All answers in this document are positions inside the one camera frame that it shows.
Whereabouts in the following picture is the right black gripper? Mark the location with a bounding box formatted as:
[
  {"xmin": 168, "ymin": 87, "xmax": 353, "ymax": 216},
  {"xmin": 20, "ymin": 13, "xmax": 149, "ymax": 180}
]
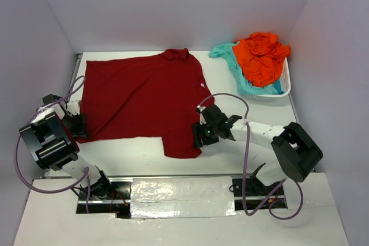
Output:
[{"xmin": 191, "ymin": 120, "xmax": 220, "ymax": 149}]

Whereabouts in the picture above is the dark red t shirt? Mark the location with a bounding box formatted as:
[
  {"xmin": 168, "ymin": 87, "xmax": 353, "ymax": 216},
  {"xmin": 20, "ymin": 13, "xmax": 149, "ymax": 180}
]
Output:
[{"xmin": 80, "ymin": 48, "xmax": 214, "ymax": 159}]

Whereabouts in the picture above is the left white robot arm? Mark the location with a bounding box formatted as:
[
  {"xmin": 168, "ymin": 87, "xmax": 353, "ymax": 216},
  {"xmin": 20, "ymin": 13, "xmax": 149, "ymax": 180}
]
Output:
[{"xmin": 19, "ymin": 94, "xmax": 113, "ymax": 199}]

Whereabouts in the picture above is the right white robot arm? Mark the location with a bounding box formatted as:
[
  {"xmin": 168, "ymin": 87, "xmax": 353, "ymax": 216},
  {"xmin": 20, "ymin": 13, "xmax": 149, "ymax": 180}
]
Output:
[{"xmin": 192, "ymin": 104, "xmax": 323, "ymax": 195}]

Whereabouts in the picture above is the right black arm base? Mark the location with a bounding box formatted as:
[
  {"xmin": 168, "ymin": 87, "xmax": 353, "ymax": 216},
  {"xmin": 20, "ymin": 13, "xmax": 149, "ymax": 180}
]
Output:
[{"xmin": 228, "ymin": 164, "xmax": 287, "ymax": 211}]

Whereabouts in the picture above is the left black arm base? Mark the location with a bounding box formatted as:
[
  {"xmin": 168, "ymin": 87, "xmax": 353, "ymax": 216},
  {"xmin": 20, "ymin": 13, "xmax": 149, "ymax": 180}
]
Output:
[{"xmin": 72, "ymin": 176, "xmax": 132, "ymax": 219}]

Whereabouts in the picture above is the teal t shirt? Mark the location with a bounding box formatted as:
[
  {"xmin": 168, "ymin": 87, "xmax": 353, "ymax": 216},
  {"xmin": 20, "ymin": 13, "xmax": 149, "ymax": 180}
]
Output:
[{"xmin": 208, "ymin": 42, "xmax": 285, "ymax": 96}]

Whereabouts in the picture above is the orange t shirt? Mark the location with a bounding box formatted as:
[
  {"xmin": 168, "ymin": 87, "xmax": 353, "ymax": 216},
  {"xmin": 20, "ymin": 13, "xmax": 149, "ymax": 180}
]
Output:
[{"xmin": 232, "ymin": 32, "xmax": 291, "ymax": 88}]

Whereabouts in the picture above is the white laundry basket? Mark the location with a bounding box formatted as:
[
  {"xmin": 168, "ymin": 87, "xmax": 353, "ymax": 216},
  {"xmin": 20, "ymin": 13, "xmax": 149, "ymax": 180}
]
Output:
[{"xmin": 234, "ymin": 58, "xmax": 291, "ymax": 101}]

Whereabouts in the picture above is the shiny taped white panel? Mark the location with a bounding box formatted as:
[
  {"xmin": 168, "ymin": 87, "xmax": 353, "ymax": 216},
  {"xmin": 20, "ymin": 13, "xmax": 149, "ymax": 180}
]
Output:
[{"xmin": 130, "ymin": 176, "xmax": 236, "ymax": 219}]

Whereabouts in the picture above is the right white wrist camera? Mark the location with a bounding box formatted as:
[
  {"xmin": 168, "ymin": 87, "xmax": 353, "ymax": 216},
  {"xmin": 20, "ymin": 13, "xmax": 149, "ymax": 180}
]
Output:
[{"xmin": 195, "ymin": 105, "xmax": 206, "ymax": 124}]

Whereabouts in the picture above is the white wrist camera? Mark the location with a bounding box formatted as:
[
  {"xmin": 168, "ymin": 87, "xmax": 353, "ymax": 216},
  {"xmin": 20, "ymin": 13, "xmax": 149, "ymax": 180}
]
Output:
[
  {"xmin": 66, "ymin": 100, "xmax": 81, "ymax": 116},
  {"xmin": 195, "ymin": 105, "xmax": 206, "ymax": 124}
]

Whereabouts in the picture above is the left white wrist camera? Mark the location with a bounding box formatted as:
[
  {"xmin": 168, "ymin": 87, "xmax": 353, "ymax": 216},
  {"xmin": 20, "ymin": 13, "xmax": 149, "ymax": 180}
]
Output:
[{"xmin": 66, "ymin": 100, "xmax": 81, "ymax": 116}]

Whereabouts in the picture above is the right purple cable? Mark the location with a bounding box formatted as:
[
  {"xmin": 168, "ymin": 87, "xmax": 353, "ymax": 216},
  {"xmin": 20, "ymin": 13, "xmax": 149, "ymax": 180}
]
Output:
[{"xmin": 195, "ymin": 92, "xmax": 304, "ymax": 220}]

